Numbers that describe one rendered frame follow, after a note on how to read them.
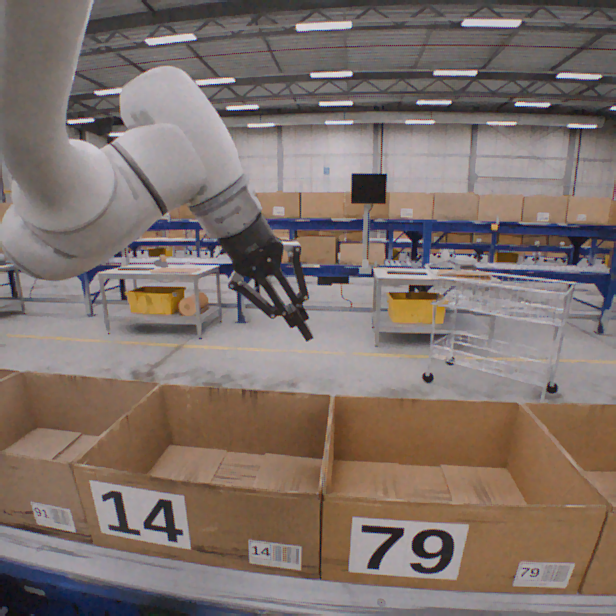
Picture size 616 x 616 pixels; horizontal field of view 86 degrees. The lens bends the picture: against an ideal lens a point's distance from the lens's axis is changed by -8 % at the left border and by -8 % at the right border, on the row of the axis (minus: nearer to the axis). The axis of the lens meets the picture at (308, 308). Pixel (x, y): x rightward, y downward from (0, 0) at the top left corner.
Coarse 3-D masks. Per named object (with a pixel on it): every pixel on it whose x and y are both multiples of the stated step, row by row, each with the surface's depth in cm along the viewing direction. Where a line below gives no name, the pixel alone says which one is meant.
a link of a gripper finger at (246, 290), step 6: (228, 282) 54; (234, 282) 54; (234, 288) 54; (240, 288) 55; (246, 288) 55; (252, 288) 58; (246, 294) 55; (252, 294) 56; (258, 294) 58; (252, 300) 56; (258, 300) 56; (264, 300) 58; (258, 306) 57; (264, 306) 57; (270, 306) 60; (264, 312) 58; (270, 312) 58
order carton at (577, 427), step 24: (528, 408) 68; (552, 408) 70; (576, 408) 69; (600, 408) 69; (552, 432) 71; (576, 432) 70; (600, 432) 70; (576, 456) 72; (600, 456) 71; (600, 480) 69; (600, 552) 45; (600, 576) 46
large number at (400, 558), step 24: (360, 528) 48; (384, 528) 47; (408, 528) 47; (432, 528) 46; (456, 528) 46; (360, 552) 49; (384, 552) 48; (408, 552) 48; (432, 552) 47; (456, 552) 47; (408, 576) 49; (432, 576) 49; (456, 576) 48
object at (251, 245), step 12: (252, 228) 48; (264, 228) 50; (228, 240) 48; (240, 240) 48; (252, 240) 49; (264, 240) 50; (276, 240) 52; (228, 252) 50; (240, 252) 49; (252, 252) 49; (264, 252) 53; (276, 252) 53; (240, 264) 53; (264, 264) 54; (252, 276) 54
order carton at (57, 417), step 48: (0, 384) 78; (48, 384) 84; (96, 384) 82; (144, 384) 80; (0, 432) 77; (48, 432) 86; (96, 432) 86; (0, 480) 55; (48, 480) 53; (48, 528) 57
